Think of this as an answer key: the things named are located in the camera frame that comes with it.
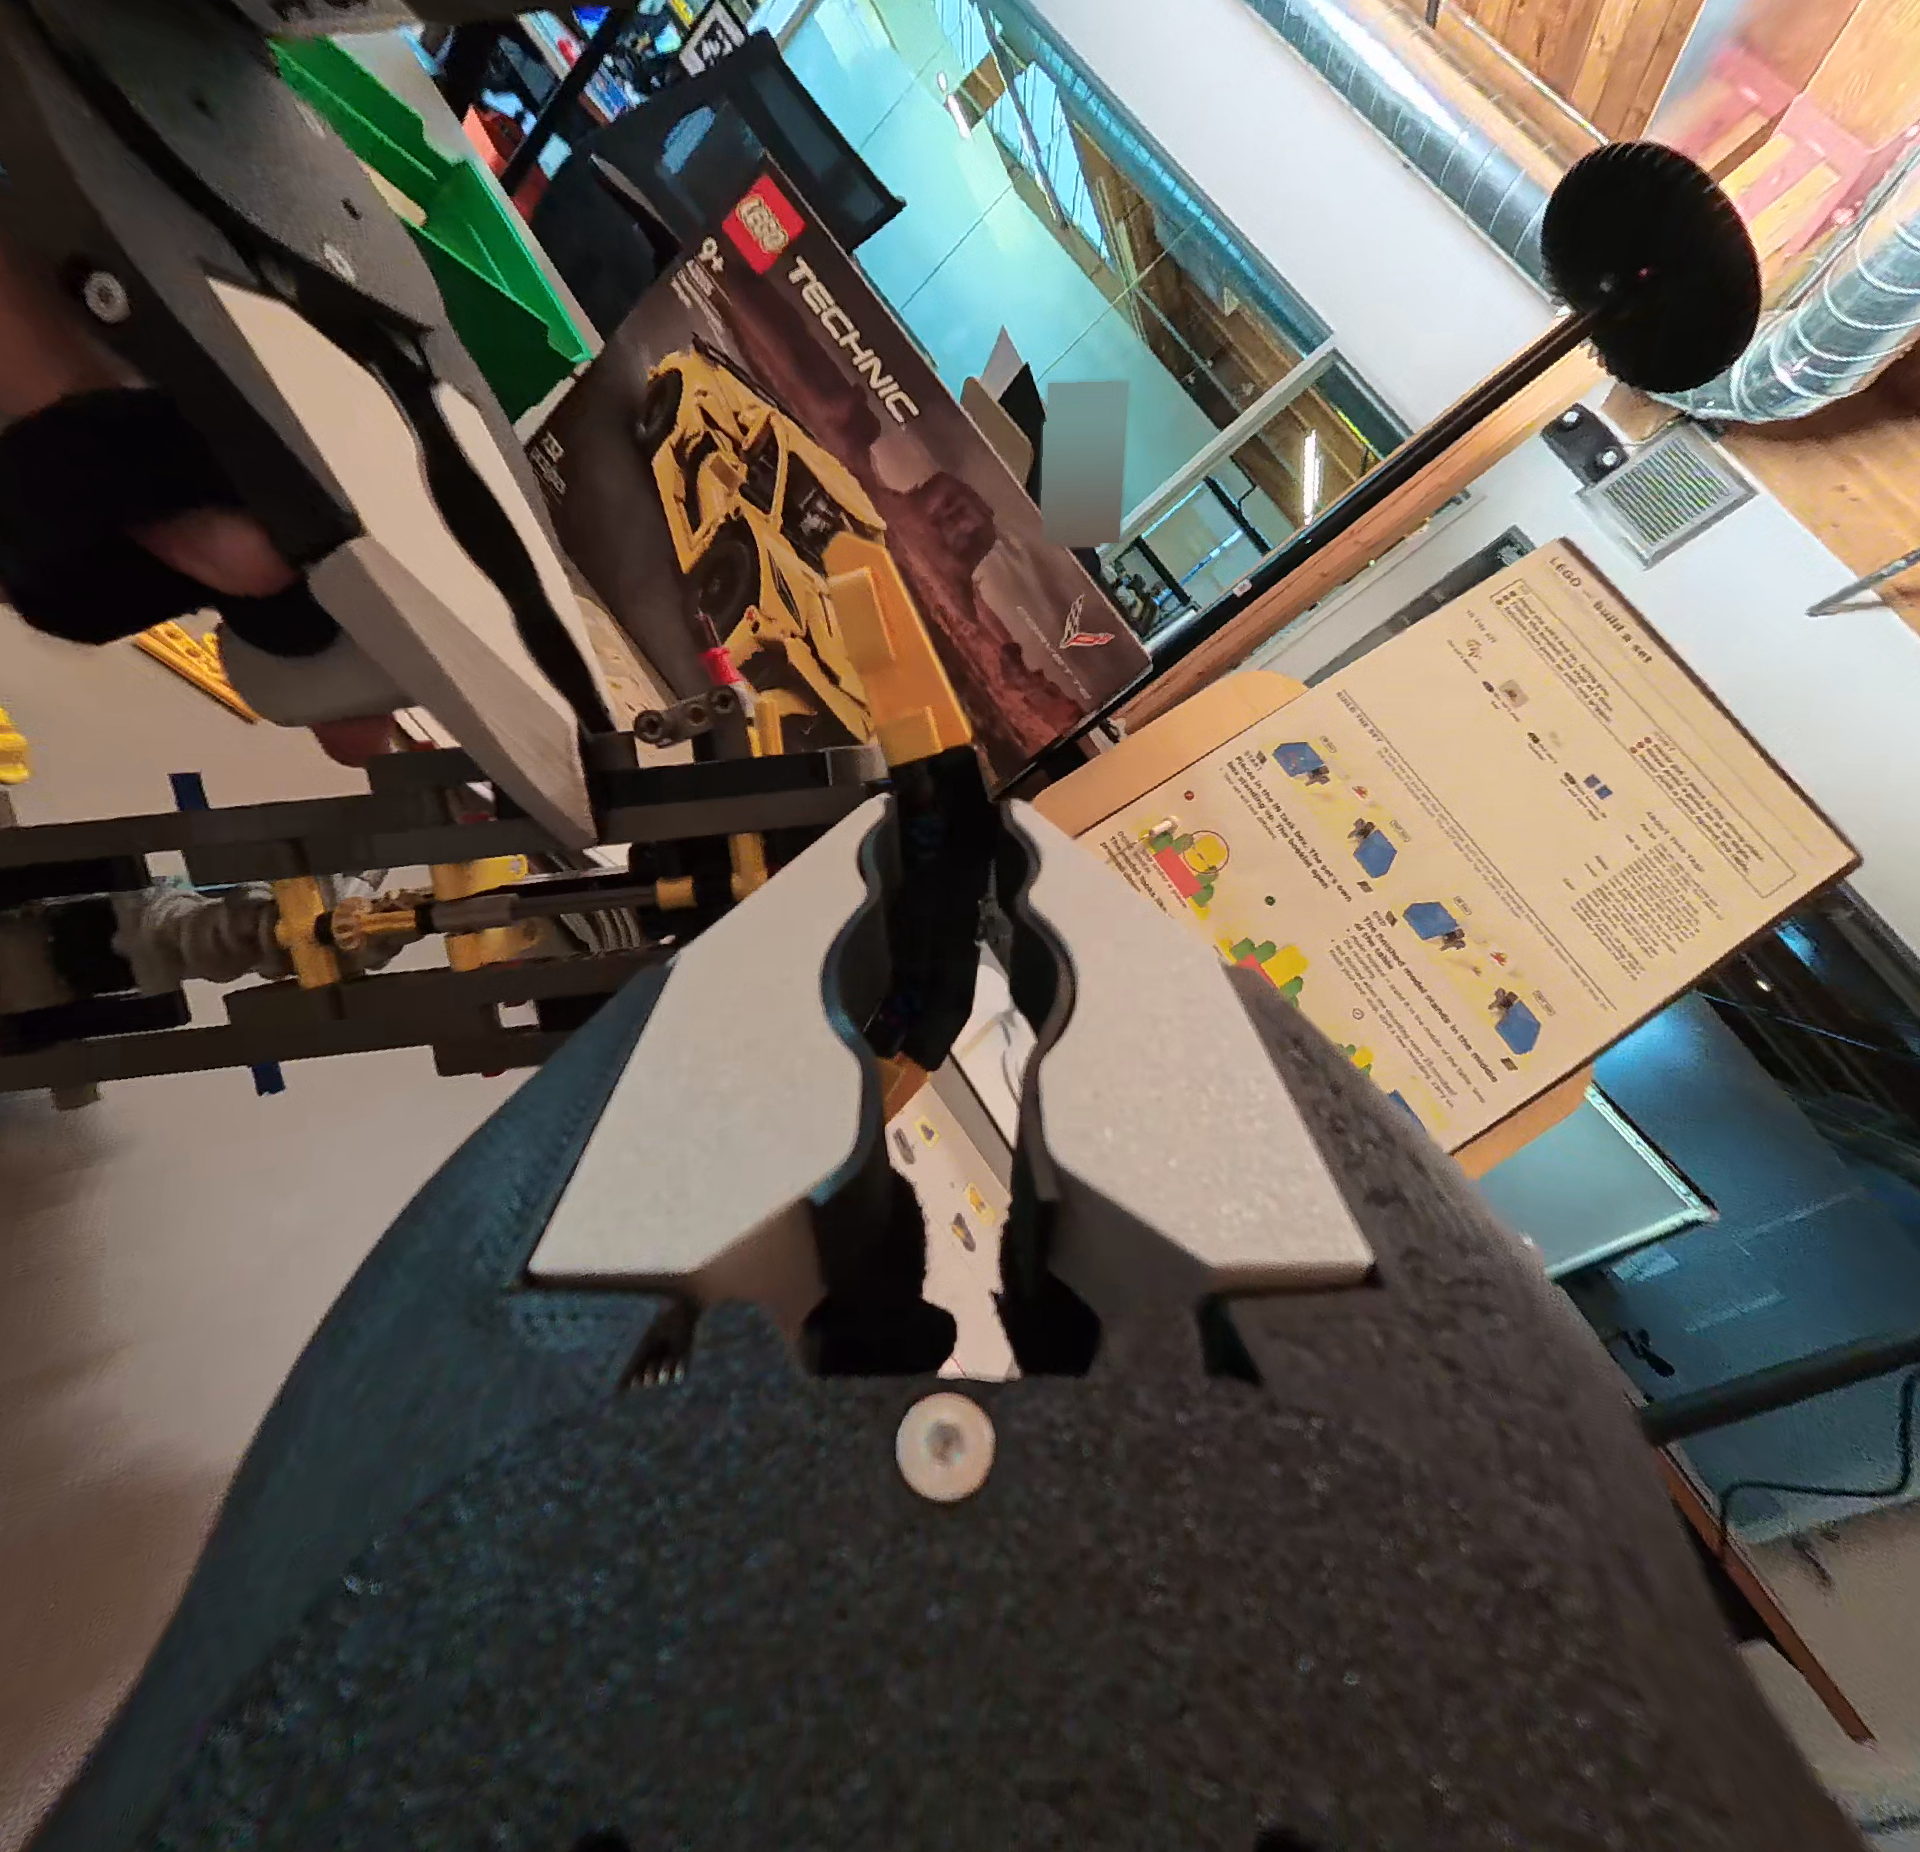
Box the silver ventilation duct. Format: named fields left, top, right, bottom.
left=1170, top=0, right=1920, bottom=416

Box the printed instruction sheet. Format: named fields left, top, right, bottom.
left=1071, top=544, right=1863, bottom=1152

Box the lego car chassis model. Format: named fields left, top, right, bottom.
left=0, top=675, right=998, bottom=1119

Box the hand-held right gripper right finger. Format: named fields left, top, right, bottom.
left=996, top=797, right=1380, bottom=1379

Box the wall vent grille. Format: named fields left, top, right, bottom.
left=1582, top=427, right=1758, bottom=564

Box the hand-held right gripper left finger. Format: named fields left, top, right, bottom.
left=524, top=794, right=907, bottom=1379

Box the pile of yellow lego pieces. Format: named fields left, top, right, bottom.
left=0, top=613, right=269, bottom=790

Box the black pole stand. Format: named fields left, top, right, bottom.
left=1050, top=140, right=1763, bottom=752

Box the lego instruction booklet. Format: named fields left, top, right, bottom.
left=884, top=1050, right=1040, bottom=1379

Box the green plastic bin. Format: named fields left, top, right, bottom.
left=269, top=38, right=594, bottom=405

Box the dark lego set box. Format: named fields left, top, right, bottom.
left=518, top=96, right=1156, bottom=790

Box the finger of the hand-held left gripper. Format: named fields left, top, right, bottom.
left=198, top=273, right=599, bottom=855
left=427, top=365, right=620, bottom=736

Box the person's left hand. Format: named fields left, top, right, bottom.
left=0, top=238, right=410, bottom=771

